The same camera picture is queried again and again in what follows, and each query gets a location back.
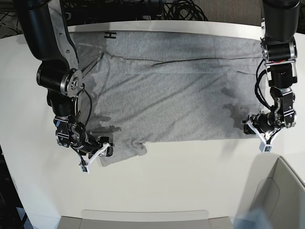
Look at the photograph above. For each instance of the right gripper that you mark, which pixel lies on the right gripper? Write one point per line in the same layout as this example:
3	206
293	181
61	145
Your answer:
89	145

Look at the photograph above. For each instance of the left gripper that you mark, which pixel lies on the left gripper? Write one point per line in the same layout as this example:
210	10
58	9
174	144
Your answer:
260	122

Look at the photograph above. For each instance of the grey T-shirt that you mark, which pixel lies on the grey T-shirt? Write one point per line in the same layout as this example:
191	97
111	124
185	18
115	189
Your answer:
167	81

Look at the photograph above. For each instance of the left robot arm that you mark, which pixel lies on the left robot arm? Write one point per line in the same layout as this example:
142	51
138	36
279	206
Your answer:
273	84

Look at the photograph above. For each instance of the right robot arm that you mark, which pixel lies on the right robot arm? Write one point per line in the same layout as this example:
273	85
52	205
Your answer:
44	27

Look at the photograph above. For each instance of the grey storage bin right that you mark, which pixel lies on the grey storage bin right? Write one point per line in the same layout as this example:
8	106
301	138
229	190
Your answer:
278	202

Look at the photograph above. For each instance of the grey storage bin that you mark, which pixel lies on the grey storage bin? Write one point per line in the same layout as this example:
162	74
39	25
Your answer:
95	219
278	202

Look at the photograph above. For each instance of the grey storage bin front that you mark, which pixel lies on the grey storage bin front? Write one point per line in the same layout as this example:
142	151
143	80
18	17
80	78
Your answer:
95	219

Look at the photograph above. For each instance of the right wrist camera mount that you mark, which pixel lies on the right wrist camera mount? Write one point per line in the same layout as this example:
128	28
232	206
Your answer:
86	166

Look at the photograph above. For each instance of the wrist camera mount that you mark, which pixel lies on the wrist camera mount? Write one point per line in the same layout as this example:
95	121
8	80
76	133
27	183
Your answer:
261	137
86	166

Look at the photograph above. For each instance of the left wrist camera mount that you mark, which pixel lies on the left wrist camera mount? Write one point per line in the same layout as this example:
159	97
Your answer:
261	137

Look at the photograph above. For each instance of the black coiled cables background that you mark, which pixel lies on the black coiled cables background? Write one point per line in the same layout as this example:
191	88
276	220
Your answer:
177	10

